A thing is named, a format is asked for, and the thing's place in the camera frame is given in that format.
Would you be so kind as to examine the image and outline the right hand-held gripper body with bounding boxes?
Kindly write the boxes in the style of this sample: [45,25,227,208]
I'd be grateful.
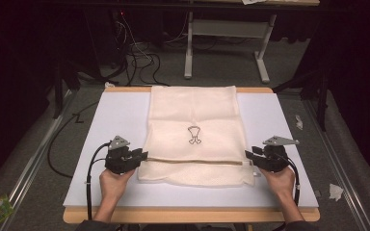
[255,135,301,173]

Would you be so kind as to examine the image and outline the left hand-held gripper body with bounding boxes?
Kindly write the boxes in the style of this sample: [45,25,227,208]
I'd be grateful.
[104,135,141,176]

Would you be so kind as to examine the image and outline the cream cloth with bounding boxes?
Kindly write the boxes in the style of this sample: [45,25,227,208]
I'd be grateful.
[137,85,256,188]

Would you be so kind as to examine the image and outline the person's right hand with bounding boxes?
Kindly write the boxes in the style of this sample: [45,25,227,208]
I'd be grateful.
[259,166,297,201]

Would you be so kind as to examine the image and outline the person's left hand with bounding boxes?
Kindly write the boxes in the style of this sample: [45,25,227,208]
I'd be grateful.
[98,167,137,205]

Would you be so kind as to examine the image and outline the person's dark sleeves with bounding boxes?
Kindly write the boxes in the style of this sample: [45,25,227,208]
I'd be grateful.
[72,218,321,231]

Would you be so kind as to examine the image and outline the black stand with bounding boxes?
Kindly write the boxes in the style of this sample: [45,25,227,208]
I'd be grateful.
[272,68,332,133]
[51,57,82,120]

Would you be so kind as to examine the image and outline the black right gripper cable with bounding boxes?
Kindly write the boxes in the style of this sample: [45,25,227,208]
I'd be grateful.
[277,153,302,207]

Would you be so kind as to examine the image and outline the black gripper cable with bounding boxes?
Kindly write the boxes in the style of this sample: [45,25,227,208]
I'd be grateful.
[86,141,112,221]
[277,153,302,207]

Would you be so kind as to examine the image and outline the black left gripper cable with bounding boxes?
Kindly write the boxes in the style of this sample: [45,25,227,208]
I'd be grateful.
[86,141,112,221]

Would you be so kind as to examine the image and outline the aluminium floor rail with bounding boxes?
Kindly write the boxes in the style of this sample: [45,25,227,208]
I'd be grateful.
[303,98,370,231]
[0,90,78,231]

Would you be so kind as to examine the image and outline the black floor cable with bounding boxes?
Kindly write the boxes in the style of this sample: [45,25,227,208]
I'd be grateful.
[46,100,101,179]

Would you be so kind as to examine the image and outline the bundle of cables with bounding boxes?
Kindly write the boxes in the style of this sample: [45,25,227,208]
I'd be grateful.
[109,11,191,88]

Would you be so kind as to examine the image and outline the white metal desk frame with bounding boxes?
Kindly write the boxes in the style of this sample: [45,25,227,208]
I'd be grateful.
[183,11,278,85]

